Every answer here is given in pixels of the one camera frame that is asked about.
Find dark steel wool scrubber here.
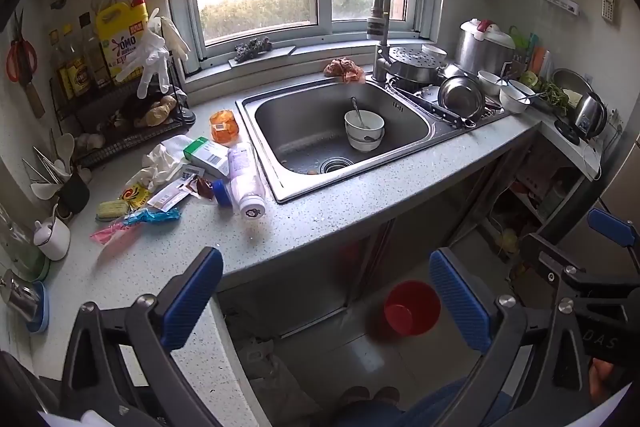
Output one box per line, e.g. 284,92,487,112
234,36,275,62

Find red handled scissors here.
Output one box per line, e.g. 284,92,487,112
6,9,38,82

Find white paper towel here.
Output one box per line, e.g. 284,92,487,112
160,134,193,152

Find steel electric kettle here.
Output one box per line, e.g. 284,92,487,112
554,91,608,145

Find crumpled white latex gloves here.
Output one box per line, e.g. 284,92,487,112
131,142,188,190

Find stainless steel sink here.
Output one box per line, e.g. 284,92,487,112
235,74,511,205

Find white rice paddle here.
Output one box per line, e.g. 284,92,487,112
30,181,63,200
59,133,76,172

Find bundle of metal chopsticks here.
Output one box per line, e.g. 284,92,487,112
22,144,60,184

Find pink slipper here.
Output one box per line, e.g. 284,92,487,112
337,386,370,408
372,386,401,408

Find steel faucet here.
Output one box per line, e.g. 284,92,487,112
366,0,396,82

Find green vegetables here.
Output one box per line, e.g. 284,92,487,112
520,71,571,112

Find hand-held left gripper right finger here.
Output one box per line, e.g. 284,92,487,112
429,248,596,427

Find steel cup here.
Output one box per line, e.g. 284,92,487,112
0,269,43,323

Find steel steamer pot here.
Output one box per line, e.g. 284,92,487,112
385,46,448,82

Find green white medicine box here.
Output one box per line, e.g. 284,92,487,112
183,137,231,178

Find black wire rack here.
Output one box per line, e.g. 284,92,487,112
49,52,197,170

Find ginger root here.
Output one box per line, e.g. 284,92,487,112
134,94,178,128

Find blue coaster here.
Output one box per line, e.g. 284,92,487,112
25,281,50,334

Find white plastic bottle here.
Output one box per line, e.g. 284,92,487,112
227,142,267,219

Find yellow green sponge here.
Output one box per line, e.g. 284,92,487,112
96,199,132,223

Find metal base cabinet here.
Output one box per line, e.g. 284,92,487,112
220,142,531,338

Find white ceramic bowl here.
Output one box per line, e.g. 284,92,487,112
344,110,386,142
346,129,387,152
477,70,503,95
500,79,537,114

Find rice cooker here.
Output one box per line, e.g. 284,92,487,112
454,19,516,78

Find open storage shelf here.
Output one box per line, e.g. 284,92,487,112
480,142,601,258

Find yellow label oil bottle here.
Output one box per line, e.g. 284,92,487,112
50,26,88,100

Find orange rag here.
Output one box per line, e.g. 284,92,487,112
323,57,366,84

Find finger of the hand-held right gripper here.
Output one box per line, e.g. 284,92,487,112
520,232,591,295
587,208,640,260

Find garlic bulbs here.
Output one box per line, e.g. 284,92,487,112
75,133,106,152

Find white ceramic jug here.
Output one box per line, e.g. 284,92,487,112
33,207,72,262

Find person's blue jeans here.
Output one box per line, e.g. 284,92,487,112
330,379,511,427

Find yellow detergent bottle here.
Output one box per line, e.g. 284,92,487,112
95,0,150,85

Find blue bottle cap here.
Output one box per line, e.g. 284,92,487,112
212,179,234,208

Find white wall hook strip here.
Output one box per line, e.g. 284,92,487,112
542,0,581,15

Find white rubber glove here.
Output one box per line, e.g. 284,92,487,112
160,14,192,62
116,8,171,100

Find red plastic bin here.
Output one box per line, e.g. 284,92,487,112
384,280,442,337

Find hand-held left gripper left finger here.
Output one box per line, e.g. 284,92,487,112
60,247,225,427

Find yellow foil packet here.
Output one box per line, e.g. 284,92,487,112
118,183,153,211

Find metal spoon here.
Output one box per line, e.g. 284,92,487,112
350,97,368,130

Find dark sauce bottle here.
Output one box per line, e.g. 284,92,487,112
79,12,113,90

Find brown sauce packet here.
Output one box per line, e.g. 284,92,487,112
192,174,216,200

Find person's right hand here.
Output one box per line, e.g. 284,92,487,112
588,357,619,404

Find steel pan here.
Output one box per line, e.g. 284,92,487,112
437,75,486,120

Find pink white sachet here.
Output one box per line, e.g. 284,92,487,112
147,179,193,212

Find orange plastic jar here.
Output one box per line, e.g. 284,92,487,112
209,110,237,144

